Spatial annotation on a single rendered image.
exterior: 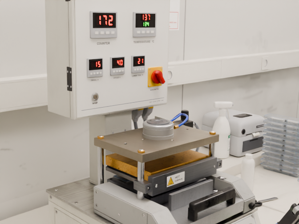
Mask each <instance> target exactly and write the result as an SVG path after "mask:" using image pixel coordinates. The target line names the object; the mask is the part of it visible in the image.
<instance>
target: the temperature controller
mask: <svg viewBox="0 0 299 224"><path fill-rule="evenodd" d="M141 21H150V14H141Z"/></svg>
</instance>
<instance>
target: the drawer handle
mask: <svg viewBox="0 0 299 224"><path fill-rule="evenodd" d="M235 197H236V193H235V188H233V187H227V188H225V189H222V190H220V191H217V192H215V193H212V194H210V195H207V196H205V197H202V198H200V199H197V200H195V201H192V202H190V203H189V207H188V219H189V220H192V221H197V219H198V213H199V212H201V211H203V210H206V209H208V208H211V207H213V206H215V205H218V204H220V203H222V202H224V201H226V202H227V203H230V204H235Z"/></svg>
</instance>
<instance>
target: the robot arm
mask: <svg viewBox="0 0 299 224"><path fill-rule="evenodd" d="M277 224H299V203H298V204H296V203H294V204H292V205H291V207H290V209H289V210H288V212H287V213H286V214H285V215H284V216H283V218H282V219H281V220H280V221H279V222H277Z"/></svg>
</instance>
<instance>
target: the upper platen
mask: <svg viewBox="0 0 299 224"><path fill-rule="evenodd" d="M208 157H209V155H206V154H203V153H200V152H196V151H193V150H187V151H184V152H180V153H176V154H173V155H170V156H165V157H162V158H159V159H155V160H151V161H148V162H145V177H144V180H146V181H148V176H150V175H154V174H157V173H160V172H163V171H167V170H170V169H173V168H176V167H180V166H183V165H185V164H189V163H192V162H195V161H198V160H202V159H205V158H208ZM106 165H107V166H106V167H105V169H106V171H109V172H111V173H114V174H116V175H118V176H121V177H123V178H126V179H128V180H130V181H132V182H133V181H134V180H136V179H137V161H135V160H133V159H130V158H127V157H125V156H122V155H119V154H116V153H114V154H110V155H106Z"/></svg>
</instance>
